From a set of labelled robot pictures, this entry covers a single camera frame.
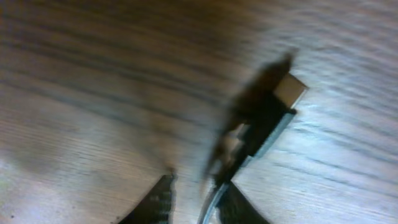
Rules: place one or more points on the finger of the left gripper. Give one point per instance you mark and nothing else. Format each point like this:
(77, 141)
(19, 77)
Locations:
(244, 105)

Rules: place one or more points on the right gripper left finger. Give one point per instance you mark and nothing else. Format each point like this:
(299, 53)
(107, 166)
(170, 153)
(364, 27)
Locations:
(157, 205)

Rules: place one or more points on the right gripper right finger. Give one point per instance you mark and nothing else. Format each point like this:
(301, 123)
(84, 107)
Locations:
(235, 208)

